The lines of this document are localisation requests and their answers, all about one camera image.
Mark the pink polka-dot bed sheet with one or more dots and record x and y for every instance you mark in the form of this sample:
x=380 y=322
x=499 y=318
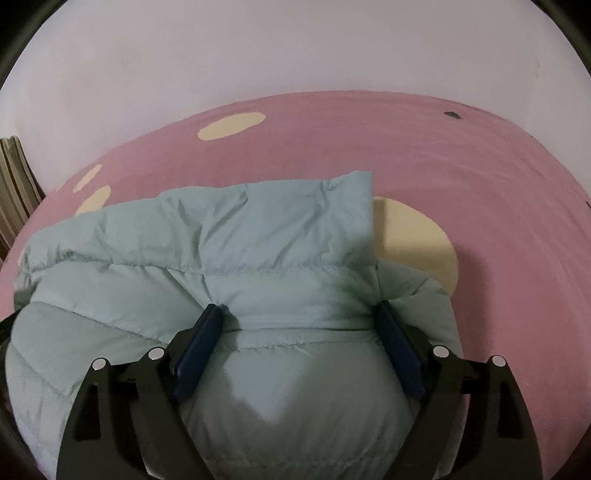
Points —
x=369 y=138

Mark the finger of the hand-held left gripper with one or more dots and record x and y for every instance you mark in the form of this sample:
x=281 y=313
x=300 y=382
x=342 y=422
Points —
x=4 y=332

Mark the light blue puffer jacket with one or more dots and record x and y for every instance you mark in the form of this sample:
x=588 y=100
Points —
x=277 y=258

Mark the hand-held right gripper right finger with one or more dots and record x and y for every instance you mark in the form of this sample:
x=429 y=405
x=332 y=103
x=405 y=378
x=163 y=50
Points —
x=399 y=350

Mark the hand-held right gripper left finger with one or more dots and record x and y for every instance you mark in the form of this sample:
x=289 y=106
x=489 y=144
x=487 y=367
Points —
x=198 y=350

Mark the striped padded headboard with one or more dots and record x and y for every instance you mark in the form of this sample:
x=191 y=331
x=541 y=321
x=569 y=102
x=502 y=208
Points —
x=16 y=184

